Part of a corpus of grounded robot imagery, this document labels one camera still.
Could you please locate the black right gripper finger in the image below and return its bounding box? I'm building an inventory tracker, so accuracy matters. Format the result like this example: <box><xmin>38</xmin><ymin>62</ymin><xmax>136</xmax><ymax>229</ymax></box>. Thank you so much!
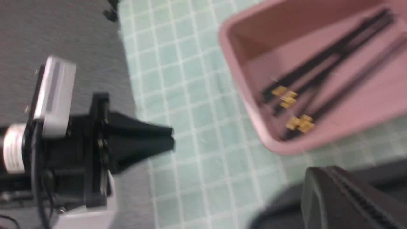
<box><xmin>301</xmin><ymin>166</ymin><xmax>407</xmax><ymax>229</ymax></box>

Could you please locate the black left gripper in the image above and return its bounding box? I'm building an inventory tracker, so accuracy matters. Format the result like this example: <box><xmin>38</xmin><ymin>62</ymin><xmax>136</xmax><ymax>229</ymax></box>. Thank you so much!
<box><xmin>23</xmin><ymin>93</ymin><xmax>175</xmax><ymax>207</ymax></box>

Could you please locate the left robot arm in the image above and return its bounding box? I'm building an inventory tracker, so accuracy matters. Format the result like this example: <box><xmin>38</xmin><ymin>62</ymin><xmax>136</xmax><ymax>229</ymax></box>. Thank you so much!
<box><xmin>1</xmin><ymin>93</ymin><xmax>175</xmax><ymax>208</ymax></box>

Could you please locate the black plastic tray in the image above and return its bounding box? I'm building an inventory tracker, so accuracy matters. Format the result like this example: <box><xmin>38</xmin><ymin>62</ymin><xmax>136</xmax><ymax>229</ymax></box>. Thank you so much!
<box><xmin>249</xmin><ymin>159</ymin><xmax>406</xmax><ymax>229</ymax></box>

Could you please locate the black chopstick yellow tip rightmost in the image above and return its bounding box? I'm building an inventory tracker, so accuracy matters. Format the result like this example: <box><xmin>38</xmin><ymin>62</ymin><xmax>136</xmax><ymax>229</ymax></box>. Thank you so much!
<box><xmin>286</xmin><ymin>37</ymin><xmax>407</xmax><ymax>140</ymax></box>

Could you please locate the black chopstick yellow tip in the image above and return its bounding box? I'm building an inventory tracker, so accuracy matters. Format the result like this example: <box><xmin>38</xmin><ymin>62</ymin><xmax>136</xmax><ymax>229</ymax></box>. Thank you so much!
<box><xmin>281</xmin><ymin>32</ymin><xmax>407</xmax><ymax>140</ymax></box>
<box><xmin>262</xmin><ymin>7</ymin><xmax>393</xmax><ymax>103</ymax></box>
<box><xmin>264</xmin><ymin>17</ymin><xmax>394</xmax><ymax>116</ymax></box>
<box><xmin>271</xmin><ymin>14</ymin><xmax>394</xmax><ymax>101</ymax></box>
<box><xmin>286</xmin><ymin>37</ymin><xmax>407</xmax><ymax>140</ymax></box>

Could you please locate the green checkered tablecloth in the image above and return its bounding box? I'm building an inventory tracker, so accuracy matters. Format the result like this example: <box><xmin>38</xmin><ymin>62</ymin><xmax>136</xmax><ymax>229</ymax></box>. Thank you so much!
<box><xmin>118</xmin><ymin>0</ymin><xmax>406</xmax><ymax>229</ymax></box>

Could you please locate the black chopstick yellow tip leftmost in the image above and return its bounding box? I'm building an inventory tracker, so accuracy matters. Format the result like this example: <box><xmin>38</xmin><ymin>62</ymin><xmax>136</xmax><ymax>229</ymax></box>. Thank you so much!
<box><xmin>262</xmin><ymin>7</ymin><xmax>393</xmax><ymax>103</ymax></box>

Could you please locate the pink plastic bin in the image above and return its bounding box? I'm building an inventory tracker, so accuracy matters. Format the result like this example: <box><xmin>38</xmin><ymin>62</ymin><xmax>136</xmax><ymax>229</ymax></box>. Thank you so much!
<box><xmin>218</xmin><ymin>0</ymin><xmax>406</xmax><ymax>155</ymax></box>

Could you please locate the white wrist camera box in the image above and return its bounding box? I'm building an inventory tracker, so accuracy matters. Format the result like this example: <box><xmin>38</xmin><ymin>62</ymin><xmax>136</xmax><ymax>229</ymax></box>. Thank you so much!
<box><xmin>33</xmin><ymin>55</ymin><xmax>77</xmax><ymax>139</ymax></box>

